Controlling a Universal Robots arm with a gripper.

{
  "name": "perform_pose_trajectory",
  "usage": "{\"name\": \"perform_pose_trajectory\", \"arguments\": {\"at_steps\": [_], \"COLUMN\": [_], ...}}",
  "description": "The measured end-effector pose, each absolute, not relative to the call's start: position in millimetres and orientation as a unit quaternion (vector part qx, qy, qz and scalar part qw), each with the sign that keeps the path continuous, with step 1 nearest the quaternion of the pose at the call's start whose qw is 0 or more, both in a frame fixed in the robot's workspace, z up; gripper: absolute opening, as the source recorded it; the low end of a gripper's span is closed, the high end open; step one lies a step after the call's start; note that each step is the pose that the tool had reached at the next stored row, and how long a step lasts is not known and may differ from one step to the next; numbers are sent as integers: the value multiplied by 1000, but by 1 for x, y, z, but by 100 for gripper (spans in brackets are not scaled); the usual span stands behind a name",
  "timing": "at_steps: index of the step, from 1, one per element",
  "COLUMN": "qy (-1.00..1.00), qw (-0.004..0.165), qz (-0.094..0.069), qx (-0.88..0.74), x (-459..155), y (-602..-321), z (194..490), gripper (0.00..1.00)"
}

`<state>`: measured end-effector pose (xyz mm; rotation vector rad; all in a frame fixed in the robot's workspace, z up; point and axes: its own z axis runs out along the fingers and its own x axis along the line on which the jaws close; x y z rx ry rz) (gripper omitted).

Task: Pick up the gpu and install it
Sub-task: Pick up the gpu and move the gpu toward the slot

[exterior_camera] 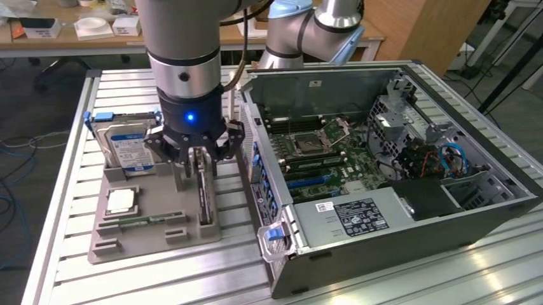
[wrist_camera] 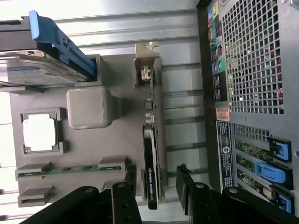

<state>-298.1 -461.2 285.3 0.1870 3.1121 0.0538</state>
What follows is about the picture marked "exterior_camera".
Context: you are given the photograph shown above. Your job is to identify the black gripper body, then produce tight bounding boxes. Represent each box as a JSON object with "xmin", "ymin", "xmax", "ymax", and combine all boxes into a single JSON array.
[{"xmin": 156, "ymin": 85, "xmax": 228, "ymax": 144}]

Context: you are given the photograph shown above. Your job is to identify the black Nvidia graphics card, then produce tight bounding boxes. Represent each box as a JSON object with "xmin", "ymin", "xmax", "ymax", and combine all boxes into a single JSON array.
[{"xmin": 190, "ymin": 146, "xmax": 216, "ymax": 230}]

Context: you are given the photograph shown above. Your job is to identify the hard disk with blue rails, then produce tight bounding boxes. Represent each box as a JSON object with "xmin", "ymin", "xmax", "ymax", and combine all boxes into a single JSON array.
[{"xmin": 83, "ymin": 110, "xmax": 164, "ymax": 177}]

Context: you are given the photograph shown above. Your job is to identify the CPU socket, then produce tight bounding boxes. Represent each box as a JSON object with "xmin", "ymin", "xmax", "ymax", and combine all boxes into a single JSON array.
[{"xmin": 288, "ymin": 132, "xmax": 328, "ymax": 157}]

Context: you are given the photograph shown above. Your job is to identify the silver CPU chip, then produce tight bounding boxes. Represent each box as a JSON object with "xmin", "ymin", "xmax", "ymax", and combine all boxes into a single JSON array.
[{"xmin": 106, "ymin": 189, "xmax": 142, "ymax": 215}]

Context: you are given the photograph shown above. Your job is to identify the long black expansion slot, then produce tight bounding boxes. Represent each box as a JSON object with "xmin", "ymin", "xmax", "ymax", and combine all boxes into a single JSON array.
[{"xmin": 283, "ymin": 169, "xmax": 328, "ymax": 179}]

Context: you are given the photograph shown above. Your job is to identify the RAM stick with white label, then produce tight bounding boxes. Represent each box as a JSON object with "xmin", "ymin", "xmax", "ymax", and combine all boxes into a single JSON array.
[{"xmin": 287, "ymin": 158, "xmax": 346, "ymax": 170}]

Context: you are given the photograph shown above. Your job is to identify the green RAM stick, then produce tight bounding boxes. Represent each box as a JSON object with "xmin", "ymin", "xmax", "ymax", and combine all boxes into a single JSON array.
[{"xmin": 110, "ymin": 213, "xmax": 180, "ymax": 227}]

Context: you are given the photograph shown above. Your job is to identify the blue expansion slot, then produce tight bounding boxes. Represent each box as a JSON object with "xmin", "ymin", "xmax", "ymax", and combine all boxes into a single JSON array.
[{"xmin": 287, "ymin": 177, "xmax": 342, "ymax": 189}]

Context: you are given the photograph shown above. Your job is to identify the metal socket cover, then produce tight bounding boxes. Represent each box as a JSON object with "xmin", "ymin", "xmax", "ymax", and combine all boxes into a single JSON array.
[{"xmin": 320, "ymin": 117, "xmax": 356, "ymax": 144}]

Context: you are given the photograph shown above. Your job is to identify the grey parts rack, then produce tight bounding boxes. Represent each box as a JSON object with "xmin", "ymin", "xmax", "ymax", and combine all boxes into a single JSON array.
[{"xmin": 87, "ymin": 155, "xmax": 242, "ymax": 265}]

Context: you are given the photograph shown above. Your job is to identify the small white labelled box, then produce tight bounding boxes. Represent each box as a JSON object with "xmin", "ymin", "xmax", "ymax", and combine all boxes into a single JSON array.
[{"xmin": 111, "ymin": 17, "xmax": 142, "ymax": 37}]

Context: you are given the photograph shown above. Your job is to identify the green motherboard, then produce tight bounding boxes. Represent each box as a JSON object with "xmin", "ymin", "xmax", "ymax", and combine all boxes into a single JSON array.
[{"xmin": 262, "ymin": 112, "xmax": 386, "ymax": 205}]

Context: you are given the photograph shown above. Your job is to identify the blue case latch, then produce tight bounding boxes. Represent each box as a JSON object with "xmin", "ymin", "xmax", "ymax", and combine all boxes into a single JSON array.
[{"xmin": 263, "ymin": 222, "xmax": 284, "ymax": 245}]

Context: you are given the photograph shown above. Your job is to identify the wooden desk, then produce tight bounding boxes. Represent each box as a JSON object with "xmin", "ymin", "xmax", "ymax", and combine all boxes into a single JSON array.
[{"xmin": 0, "ymin": 0, "xmax": 388, "ymax": 60}]

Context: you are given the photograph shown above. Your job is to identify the black office chair base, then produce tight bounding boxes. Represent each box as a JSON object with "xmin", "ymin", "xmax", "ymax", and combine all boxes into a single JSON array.
[{"xmin": 28, "ymin": 53, "xmax": 134, "ymax": 93}]

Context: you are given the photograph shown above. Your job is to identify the white hollowed block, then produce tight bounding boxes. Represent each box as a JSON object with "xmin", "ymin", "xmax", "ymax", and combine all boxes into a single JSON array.
[{"xmin": 73, "ymin": 17, "xmax": 116, "ymax": 41}]

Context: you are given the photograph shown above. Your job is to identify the metal disk bay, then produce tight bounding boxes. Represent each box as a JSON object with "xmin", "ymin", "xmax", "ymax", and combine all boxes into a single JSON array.
[{"xmin": 366, "ymin": 93, "xmax": 435, "ymax": 154}]

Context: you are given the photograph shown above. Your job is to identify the grey power supply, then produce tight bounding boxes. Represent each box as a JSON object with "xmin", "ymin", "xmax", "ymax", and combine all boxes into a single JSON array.
[{"xmin": 292, "ymin": 187, "xmax": 416, "ymax": 249}]

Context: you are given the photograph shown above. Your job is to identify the white box with black lid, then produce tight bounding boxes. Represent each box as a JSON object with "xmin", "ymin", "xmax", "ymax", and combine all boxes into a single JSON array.
[{"xmin": 20, "ymin": 17, "xmax": 63, "ymax": 39}]

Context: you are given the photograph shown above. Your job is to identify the open black PC case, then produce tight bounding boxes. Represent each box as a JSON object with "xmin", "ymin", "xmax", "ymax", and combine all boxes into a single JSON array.
[{"xmin": 236, "ymin": 62, "xmax": 538, "ymax": 299}]

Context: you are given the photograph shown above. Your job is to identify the wooden cabinet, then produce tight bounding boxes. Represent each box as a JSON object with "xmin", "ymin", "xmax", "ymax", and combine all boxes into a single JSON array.
[{"xmin": 363, "ymin": 0, "xmax": 495, "ymax": 78}]

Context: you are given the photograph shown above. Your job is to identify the black stand legs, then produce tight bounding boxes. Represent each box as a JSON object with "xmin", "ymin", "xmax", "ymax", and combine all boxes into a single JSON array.
[{"xmin": 464, "ymin": 0, "xmax": 543, "ymax": 114}]

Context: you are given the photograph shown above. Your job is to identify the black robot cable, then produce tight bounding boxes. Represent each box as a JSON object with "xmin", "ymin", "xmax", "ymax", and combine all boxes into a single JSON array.
[{"xmin": 218, "ymin": 0, "xmax": 276, "ymax": 93}]

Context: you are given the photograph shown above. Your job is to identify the grey floor cable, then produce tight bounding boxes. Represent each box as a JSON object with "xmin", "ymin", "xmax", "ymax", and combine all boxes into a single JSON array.
[{"xmin": 0, "ymin": 129, "xmax": 69, "ymax": 151}]

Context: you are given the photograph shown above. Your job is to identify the blue floor cable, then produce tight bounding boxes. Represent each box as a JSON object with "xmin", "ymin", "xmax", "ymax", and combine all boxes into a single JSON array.
[{"xmin": 0, "ymin": 139, "xmax": 41, "ymax": 271}]

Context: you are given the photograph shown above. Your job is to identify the red wire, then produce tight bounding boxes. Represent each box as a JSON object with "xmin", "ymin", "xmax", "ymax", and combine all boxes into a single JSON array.
[{"xmin": 423, "ymin": 151, "xmax": 447, "ymax": 174}]

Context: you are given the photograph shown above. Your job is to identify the blue SATA wire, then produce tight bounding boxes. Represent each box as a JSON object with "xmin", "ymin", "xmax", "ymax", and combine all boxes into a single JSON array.
[{"xmin": 439, "ymin": 143, "xmax": 470, "ymax": 179}]

